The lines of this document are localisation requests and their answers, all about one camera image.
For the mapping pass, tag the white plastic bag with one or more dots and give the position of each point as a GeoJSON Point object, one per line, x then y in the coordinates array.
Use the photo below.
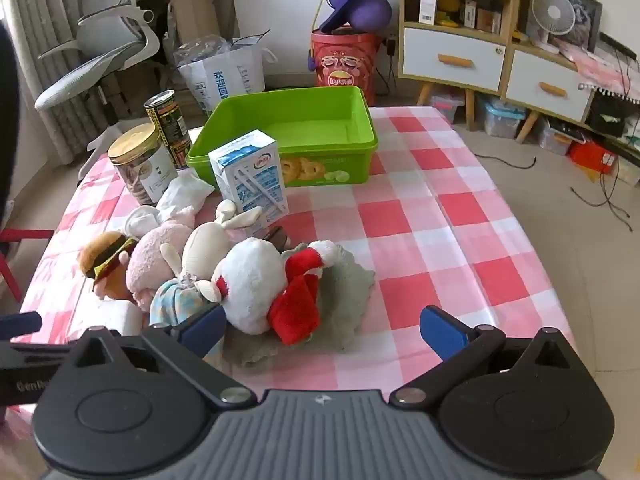
{"type": "Point", "coordinates": [225, 80]}

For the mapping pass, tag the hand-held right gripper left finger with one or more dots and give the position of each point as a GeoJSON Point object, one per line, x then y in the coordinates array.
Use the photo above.
{"type": "Point", "coordinates": [207, 327]}

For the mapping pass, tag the grey office chair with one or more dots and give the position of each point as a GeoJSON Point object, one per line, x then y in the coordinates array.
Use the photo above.
{"type": "Point", "coordinates": [100, 35]}

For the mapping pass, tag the dark picture frame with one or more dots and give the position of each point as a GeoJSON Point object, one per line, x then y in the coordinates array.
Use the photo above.
{"type": "Point", "coordinates": [585, 15]}

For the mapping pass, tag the gold lid jar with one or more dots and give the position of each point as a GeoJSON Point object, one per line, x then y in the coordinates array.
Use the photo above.
{"type": "Point", "coordinates": [140, 170]}

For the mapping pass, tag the yellow toy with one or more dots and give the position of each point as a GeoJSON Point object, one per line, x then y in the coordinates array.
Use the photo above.
{"type": "Point", "coordinates": [447, 7]}

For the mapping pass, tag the brown oval pad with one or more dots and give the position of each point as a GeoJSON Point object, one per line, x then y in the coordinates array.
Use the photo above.
{"type": "Point", "coordinates": [277, 237]}

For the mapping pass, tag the white plush toy red scarf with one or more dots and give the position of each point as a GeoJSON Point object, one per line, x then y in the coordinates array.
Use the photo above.
{"type": "Point", "coordinates": [250, 280]}

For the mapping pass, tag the wooden drawer cabinet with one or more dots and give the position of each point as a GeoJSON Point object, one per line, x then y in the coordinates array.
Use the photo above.
{"type": "Point", "coordinates": [452, 57]}

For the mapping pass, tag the purple bouncing ball toy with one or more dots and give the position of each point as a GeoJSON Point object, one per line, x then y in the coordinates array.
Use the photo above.
{"type": "Point", "coordinates": [372, 12]}

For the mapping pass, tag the pink checked tablecloth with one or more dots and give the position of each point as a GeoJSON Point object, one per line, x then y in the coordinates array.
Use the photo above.
{"type": "Point", "coordinates": [425, 240]}

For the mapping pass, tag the blue white milk carton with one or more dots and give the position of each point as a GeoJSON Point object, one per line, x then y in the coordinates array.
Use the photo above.
{"type": "Point", "coordinates": [250, 180]}

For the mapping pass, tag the small white box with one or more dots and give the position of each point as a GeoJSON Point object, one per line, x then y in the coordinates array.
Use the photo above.
{"type": "Point", "coordinates": [428, 10]}

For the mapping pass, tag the white socks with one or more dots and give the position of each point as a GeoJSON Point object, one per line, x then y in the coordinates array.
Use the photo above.
{"type": "Point", "coordinates": [185, 195]}

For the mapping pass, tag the green plastic box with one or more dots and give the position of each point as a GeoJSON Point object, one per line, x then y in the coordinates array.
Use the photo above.
{"type": "Point", "coordinates": [300, 125]}

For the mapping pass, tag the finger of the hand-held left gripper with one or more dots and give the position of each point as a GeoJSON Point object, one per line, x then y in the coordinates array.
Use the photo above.
{"type": "Point", "coordinates": [20, 324]}
{"type": "Point", "coordinates": [35, 351]}

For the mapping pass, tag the grey pleated curtain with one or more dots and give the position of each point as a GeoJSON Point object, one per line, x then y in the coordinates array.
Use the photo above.
{"type": "Point", "coordinates": [45, 25]}

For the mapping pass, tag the black wall plug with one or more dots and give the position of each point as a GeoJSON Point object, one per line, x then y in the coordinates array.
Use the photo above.
{"type": "Point", "coordinates": [391, 46]}

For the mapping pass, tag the red box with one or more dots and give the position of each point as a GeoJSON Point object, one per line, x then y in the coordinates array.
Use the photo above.
{"type": "Point", "coordinates": [592, 157]}

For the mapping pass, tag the cardboard boxes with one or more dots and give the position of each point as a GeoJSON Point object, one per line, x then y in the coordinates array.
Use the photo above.
{"type": "Point", "coordinates": [200, 5]}

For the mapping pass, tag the red snack bucket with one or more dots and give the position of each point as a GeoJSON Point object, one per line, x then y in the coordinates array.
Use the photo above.
{"type": "Point", "coordinates": [345, 67]}

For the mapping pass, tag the pink plush rabbit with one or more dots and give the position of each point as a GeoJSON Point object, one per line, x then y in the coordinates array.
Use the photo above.
{"type": "Point", "coordinates": [155, 255]}

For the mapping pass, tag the white desk fan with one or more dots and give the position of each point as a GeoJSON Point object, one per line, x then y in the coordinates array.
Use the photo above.
{"type": "Point", "coordinates": [550, 12]}

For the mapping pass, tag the cream rabbit doll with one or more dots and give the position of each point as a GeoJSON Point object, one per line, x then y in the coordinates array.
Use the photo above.
{"type": "Point", "coordinates": [200, 250]}

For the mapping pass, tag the red chair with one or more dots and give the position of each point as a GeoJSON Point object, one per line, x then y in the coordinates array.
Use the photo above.
{"type": "Point", "coordinates": [25, 235]}

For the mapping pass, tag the green towel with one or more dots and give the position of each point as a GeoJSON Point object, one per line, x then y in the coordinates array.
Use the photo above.
{"type": "Point", "coordinates": [345, 290]}

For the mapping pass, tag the clear storage box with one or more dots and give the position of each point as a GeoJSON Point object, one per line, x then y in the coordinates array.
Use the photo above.
{"type": "Point", "coordinates": [447, 107]}
{"type": "Point", "coordinates": [557, 137]}
{"type": "Point", "coordinates": [502, 117]}

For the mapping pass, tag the pink floral cloth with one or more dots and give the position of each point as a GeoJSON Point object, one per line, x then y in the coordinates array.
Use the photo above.
{"type": "Point", "coordinates": [605, 72]}

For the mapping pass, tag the hamburger plush toy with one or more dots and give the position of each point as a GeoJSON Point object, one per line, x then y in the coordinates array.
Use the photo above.
{"type": "Point", "coordinates": [105, 255]}

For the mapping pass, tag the black yellow can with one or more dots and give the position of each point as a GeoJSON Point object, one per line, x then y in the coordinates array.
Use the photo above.
{"type": "Point", "coordinates": [170, 130]}

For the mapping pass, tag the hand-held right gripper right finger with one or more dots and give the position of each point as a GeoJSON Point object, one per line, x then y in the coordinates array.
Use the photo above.
{"type": "Point", "coordinates": [440, 330]}

